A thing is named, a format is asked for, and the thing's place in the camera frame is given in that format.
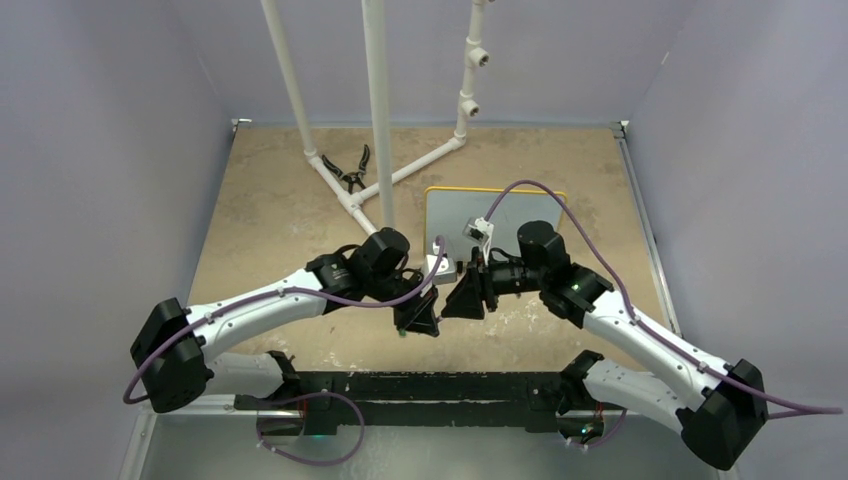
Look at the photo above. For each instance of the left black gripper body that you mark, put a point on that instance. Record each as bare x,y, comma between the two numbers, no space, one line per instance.
394,286

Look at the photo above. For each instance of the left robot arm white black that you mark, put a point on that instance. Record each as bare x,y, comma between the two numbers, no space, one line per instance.
182,352

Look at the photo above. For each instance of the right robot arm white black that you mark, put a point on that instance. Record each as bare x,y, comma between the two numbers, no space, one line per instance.
716,407

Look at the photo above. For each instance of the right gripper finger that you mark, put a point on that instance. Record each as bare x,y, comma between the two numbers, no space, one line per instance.
472,283
464,305

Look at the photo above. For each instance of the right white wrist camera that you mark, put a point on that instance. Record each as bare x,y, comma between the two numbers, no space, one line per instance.
481,231

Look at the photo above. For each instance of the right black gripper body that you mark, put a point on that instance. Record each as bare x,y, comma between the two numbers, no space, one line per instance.
512,276

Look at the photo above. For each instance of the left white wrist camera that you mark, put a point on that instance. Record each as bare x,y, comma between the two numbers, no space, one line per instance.
441,271

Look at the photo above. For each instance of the white PVC pipe frame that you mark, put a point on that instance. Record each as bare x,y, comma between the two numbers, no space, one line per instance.
374,24

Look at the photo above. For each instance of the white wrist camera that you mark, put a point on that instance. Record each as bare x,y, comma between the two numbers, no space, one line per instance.
441,271
481,231

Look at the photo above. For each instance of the aluminium extrusion frame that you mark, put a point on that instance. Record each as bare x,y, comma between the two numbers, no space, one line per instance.
210,440

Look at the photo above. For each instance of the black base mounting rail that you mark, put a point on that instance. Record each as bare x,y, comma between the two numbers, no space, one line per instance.
533,401

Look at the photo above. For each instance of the yellow framed whiteboard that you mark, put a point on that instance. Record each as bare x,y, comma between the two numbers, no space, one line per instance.
449,209

